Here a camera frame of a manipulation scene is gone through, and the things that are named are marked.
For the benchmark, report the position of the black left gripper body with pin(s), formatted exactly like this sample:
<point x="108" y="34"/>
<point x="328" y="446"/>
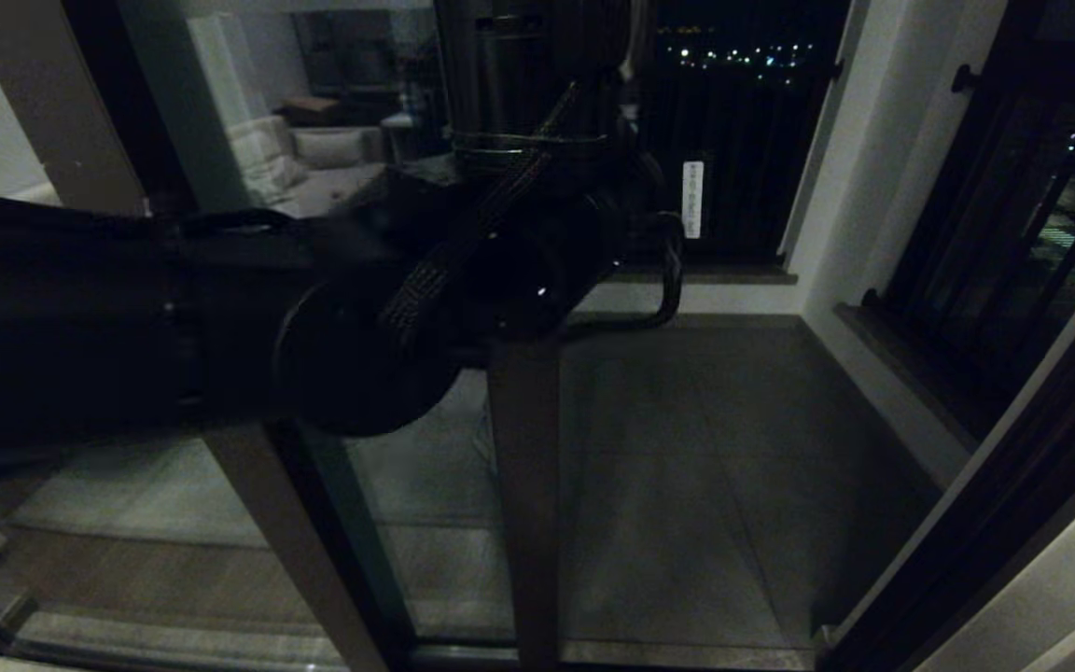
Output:
<point x="677" y="201"/>

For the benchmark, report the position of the brown framed sliding glass door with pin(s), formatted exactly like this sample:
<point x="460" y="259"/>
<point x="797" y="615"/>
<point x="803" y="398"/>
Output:
<point x="523" y="513"/>

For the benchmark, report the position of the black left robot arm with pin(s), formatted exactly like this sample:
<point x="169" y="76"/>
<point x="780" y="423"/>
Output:
<point x="127" y="308"/>

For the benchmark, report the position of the door floor track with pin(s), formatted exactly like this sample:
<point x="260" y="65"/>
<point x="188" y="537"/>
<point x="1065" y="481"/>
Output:
<point x="687" y="653"/>

